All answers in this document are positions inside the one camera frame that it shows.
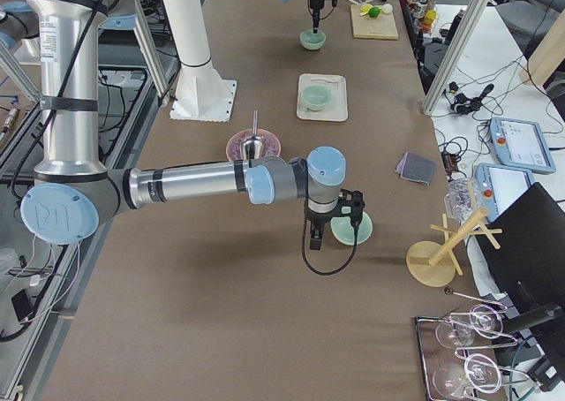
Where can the cream serving tray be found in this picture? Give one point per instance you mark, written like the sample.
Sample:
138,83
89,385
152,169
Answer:
336,111

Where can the wine glass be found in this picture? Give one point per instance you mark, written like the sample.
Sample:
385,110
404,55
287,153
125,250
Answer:
478,375
459,330

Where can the aluminium frame post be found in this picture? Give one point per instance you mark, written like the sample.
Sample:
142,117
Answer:
455,49

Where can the upper wine glass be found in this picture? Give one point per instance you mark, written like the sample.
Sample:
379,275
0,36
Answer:
459,330

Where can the black monitor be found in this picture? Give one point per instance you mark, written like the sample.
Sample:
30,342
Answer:
529,265

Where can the pink bowl with ice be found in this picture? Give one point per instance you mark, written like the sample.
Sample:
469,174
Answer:
271,143

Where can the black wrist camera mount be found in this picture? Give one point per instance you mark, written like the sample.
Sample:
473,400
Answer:
351,204

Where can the lower wine glass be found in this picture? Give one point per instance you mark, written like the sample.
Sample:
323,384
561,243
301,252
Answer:
478,375

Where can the lemon slice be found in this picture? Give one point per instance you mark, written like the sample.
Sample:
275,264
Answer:
364,9

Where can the green bowl on tray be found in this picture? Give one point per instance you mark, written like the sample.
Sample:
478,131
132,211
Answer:
316,97

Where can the wire glass rack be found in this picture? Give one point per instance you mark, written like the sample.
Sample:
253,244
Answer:
455,352

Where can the clear glass mug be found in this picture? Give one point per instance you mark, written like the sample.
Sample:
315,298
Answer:
462,198

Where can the white ceramic spoon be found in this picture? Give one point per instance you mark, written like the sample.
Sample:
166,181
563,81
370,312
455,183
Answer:
326,79

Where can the wooden cutting board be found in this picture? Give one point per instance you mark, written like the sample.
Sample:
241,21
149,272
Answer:
381,28

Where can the wooden mug tree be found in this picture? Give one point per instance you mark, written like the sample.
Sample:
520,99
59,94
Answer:
435,265

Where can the green bowl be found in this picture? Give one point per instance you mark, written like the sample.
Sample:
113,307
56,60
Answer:
311,40
343,230
316,97

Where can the upper teach pendant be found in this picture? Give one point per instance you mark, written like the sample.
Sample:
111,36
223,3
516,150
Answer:
521,143

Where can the lower teach pendant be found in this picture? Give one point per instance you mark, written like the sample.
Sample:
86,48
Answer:
500,186

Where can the green lime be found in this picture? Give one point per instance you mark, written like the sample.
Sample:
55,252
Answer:
374,12

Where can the metal ice scoop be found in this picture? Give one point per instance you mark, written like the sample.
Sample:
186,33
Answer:
253,146

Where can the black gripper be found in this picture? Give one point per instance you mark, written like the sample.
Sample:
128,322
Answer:
315,4
317,220

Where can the teach pendant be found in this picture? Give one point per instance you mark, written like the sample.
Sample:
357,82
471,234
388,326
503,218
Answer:
521,143
500,186

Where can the grey folded cloth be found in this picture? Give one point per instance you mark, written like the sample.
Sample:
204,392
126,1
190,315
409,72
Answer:
416,168

